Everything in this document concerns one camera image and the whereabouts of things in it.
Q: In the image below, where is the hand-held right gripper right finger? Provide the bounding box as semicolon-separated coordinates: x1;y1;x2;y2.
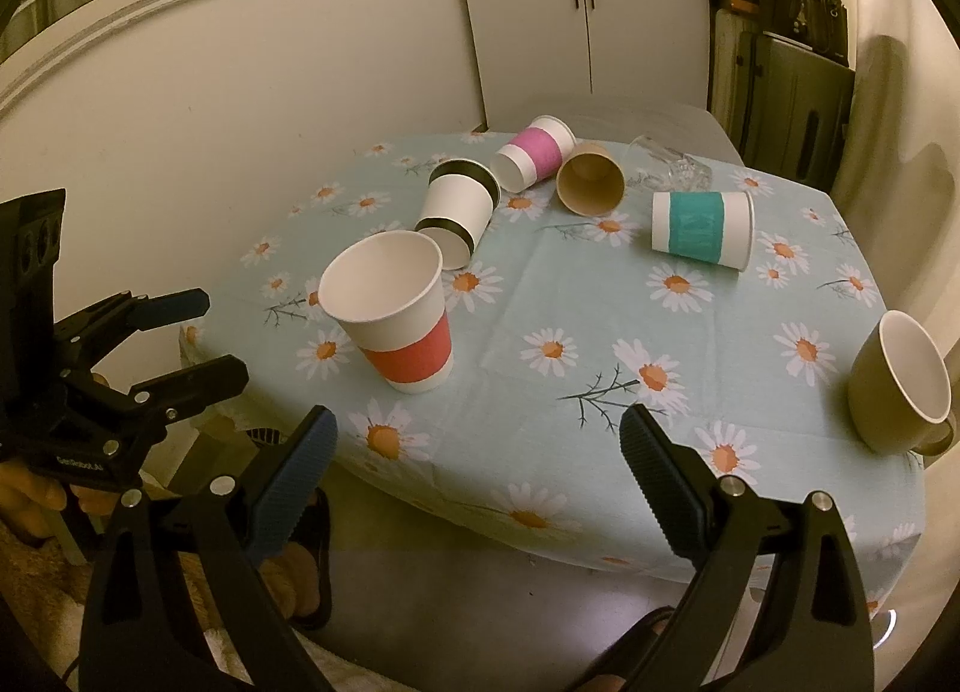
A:
615;403;880;692

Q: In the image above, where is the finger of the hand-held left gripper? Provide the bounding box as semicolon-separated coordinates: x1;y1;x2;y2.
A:
96;354;251;432
54;288;212;372

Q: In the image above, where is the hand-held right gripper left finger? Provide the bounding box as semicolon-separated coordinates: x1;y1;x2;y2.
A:
75;405;346;692

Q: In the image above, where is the red band paper cup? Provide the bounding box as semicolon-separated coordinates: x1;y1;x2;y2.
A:
318;230;455;395

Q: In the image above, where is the teal band paper cup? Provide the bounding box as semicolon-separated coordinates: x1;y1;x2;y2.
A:
651;189;755;275

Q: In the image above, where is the black band paper cup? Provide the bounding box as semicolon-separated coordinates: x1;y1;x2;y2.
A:
415;158;502;271

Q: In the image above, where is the brown paper cup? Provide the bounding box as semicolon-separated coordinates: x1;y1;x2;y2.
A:
556;142;626;217

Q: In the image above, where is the clear glass cup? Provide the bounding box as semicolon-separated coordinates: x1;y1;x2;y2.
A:
622;132;713;192

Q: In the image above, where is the pink band paper cup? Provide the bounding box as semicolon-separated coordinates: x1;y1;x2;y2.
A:
495;115;577;194

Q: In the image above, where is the person's left hand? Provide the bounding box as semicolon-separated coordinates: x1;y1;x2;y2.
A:
0;462;104;547

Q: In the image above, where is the person's left foot in sandal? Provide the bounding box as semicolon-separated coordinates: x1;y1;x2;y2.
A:
259;489;335;630

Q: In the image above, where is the person's foot in sandal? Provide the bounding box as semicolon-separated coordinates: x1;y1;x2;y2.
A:
568;606;680;692
259;489;335;630

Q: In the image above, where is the person's right foot in sandal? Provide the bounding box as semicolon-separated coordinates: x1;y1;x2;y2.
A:
568;606;680;692

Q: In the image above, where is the beige fuzzy clothing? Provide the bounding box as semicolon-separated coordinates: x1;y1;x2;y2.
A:
0;512;331;692

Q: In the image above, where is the olive green mug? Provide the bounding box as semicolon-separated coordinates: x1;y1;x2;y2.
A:
847;309;958;458

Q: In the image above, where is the daisy print tablecloth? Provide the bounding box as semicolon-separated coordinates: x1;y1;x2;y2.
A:
178;126;928;585

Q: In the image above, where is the dark grey suitcase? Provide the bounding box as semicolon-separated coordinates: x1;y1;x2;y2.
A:
739;32;857;192

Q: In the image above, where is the white wardrobe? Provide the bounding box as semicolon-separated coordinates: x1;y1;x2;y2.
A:
450;0;713;136

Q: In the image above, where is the black bag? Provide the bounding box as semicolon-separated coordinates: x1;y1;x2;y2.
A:
761;0;850;67

